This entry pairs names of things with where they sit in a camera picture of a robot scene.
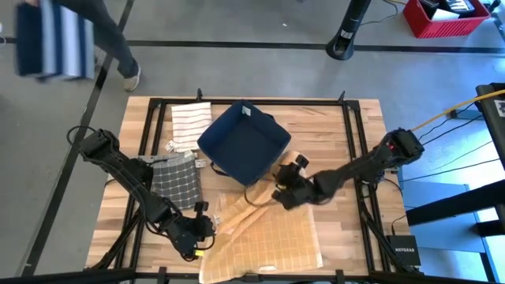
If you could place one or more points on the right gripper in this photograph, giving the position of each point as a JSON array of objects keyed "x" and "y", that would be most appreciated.
[{"x": 300, "y": 193}]

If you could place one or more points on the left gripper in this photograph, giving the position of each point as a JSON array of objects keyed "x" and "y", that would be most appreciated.
[{"x": 185, "y": 236}]

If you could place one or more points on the grey white-checked towel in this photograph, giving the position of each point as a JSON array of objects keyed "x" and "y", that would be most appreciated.
[{"x": 175, "y": 181}]

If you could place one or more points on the navy white striped fabric bin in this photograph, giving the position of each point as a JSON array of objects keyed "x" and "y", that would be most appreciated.
[
  {"x": 55, "y": 39},
  {"x": 244, "y": 142}
]

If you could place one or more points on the orange checked towel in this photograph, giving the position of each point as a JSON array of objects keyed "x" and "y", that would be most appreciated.
[{"x": 268, "y": 240}]

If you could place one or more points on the white brown-striped towel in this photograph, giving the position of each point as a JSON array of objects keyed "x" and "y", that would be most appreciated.
[{"x": 193, "y": 126}]

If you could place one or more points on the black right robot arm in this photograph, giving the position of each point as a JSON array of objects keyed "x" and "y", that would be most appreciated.
[{"x": 355, "y": 169}]

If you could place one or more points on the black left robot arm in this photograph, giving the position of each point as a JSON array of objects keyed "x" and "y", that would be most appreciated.
[{"x": 130, "y": 181}]

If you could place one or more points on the black rig crossbar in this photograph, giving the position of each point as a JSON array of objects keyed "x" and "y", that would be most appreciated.
[{"x": 79, "y": 277}]

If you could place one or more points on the black diagonal beam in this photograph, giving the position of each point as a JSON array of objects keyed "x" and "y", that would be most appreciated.
[{"x": 453, "y": 203}]

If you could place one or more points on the grey floor power strip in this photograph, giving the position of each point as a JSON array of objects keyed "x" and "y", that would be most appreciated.
[{"x": 467, "y": 114}]

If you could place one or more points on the black equipment rack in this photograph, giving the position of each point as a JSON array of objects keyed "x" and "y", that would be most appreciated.
[{"x": 493, "y": 118}]

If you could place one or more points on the red plastic crate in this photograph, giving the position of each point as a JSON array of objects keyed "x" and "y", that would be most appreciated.
[{"x": 446, "y": 27}]

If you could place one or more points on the person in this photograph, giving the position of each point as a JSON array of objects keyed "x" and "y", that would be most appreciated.
[{"x": 110, "y": 35}]

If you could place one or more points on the white box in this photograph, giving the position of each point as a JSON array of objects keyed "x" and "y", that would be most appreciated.
[{"x": 446, "y": 15}]

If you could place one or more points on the black keyboard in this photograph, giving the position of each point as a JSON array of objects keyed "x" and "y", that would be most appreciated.
[{"x": 461, "y": 4}]

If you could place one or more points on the person's hand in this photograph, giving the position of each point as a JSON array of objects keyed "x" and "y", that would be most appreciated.
[{"x": 32, "y": 2}]

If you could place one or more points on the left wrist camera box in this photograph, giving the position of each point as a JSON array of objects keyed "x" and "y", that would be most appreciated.
[{"x": 205, "y": 226}]

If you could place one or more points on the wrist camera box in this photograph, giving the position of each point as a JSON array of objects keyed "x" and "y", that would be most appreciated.
[
  {"x": 205, "y": 226},
  {"x": 282, "y": 187}
]

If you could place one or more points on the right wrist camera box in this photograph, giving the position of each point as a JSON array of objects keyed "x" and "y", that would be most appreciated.
[{"x": 282, "y": 187}]

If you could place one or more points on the black aluminium table frame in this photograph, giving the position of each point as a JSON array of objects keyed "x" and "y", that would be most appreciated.
[{"x": 315, "y": 102}]

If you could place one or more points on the black Netgear network switch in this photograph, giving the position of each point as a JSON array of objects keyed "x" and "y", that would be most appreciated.
[{"x": 404, "y": 250}]

